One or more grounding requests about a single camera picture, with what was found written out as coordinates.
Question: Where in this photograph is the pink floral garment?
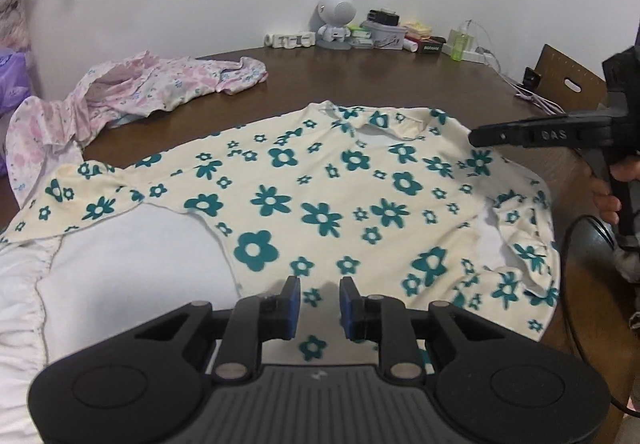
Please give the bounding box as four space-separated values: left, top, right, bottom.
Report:
5 50 269 206

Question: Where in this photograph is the grey tin box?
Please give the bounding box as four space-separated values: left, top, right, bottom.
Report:
362 20 407 51

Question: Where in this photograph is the purple tissue pack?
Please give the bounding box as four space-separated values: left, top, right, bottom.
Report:
0 49 35 126

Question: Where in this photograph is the cardboard box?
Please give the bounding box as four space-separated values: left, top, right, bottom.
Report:
532 44 609 114

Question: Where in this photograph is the person's right hand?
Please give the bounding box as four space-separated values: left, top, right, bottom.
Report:
590 159 640 225

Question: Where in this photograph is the green spray bottle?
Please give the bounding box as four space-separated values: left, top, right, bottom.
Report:
450 21 474 61

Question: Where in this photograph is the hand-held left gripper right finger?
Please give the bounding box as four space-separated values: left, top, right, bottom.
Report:
340 276 518 384

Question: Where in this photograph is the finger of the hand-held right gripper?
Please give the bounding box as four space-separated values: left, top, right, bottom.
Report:
468 118 533 148

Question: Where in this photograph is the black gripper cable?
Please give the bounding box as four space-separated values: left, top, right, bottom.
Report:
556 214 640 414

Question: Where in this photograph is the white charging cable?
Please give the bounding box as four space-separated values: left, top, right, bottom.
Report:
467 18 526 87

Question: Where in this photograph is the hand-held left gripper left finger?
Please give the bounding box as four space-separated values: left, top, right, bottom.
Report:
122 276 301 384

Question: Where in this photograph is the cream green floral garment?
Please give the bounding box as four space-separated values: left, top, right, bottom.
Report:
0 100 562 430

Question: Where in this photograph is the white astronaut speaker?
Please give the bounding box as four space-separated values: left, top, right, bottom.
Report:
316 0 357 51

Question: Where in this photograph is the pink fuzzy vase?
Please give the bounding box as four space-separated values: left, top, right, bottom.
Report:
0 0 32 56

